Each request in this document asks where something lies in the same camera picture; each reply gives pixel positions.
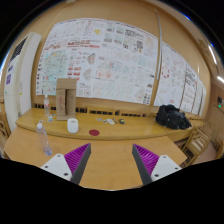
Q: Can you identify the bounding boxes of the white remote control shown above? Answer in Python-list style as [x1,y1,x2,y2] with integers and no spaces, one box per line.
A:
[107,119,115,125]

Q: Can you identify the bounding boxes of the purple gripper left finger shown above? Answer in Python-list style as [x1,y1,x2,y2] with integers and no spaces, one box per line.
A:
[42,143,91,184]

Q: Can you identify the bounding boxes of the small blue white object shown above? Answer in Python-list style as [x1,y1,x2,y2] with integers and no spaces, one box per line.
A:
[47,115,53,122]

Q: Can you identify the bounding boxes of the black bag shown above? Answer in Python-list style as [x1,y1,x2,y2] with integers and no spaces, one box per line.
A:
[155,104,191,130]

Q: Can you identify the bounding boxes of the water bottle with label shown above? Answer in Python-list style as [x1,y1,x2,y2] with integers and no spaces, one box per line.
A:
[44,95,50,116]

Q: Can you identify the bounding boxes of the cardboard box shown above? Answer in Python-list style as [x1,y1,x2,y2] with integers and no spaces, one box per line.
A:
[56,78,77,120]

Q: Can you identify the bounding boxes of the white cup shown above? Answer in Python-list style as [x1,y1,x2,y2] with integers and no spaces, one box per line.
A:
[67,118,78,134]

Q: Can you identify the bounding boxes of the wooden chair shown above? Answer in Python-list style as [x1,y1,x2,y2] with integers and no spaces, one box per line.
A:
[181,125,213,167]

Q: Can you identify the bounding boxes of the small black object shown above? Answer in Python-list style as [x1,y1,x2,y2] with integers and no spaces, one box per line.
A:
[119,119,125,124]

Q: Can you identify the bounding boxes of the red round coaster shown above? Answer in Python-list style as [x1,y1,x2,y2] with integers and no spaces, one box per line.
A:
[89,129,100,136]

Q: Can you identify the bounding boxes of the large wall poster board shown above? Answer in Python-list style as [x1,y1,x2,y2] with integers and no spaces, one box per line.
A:
[36,18,158,105]

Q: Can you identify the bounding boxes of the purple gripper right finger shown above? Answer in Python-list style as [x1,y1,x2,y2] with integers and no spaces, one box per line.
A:
[132,144,181,185]

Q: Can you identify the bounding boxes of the right wall poster board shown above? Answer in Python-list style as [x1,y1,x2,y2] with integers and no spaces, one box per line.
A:
[154,42,206,115]

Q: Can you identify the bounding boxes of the clear plastic water bottle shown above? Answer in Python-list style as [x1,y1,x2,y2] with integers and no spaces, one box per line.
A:
[37,123,52,156]

